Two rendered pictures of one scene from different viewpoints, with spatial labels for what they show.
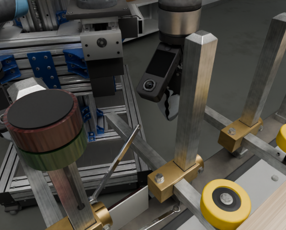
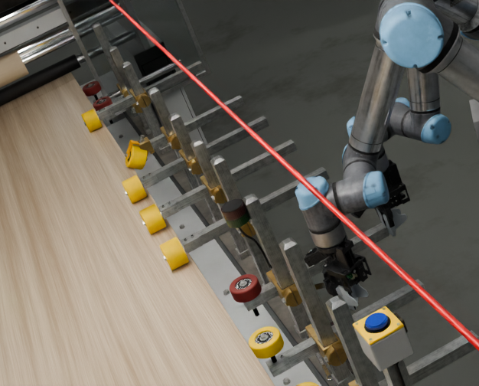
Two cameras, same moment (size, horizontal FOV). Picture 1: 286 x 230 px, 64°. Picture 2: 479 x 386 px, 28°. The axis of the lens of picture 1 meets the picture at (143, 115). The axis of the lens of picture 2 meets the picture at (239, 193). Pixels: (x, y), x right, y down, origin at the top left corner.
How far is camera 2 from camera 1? 2.33 m
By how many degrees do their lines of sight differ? 90
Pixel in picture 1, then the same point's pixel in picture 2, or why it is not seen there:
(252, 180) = not seen: outside the picture
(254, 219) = (248, 351)
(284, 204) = (251, 367)
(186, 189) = (304, 344)
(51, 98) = (236, 205)
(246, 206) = (255, 345)
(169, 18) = not seen: hidden behind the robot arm
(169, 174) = not seen: hidden behind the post
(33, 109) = (231, 204)
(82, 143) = (231, 224)
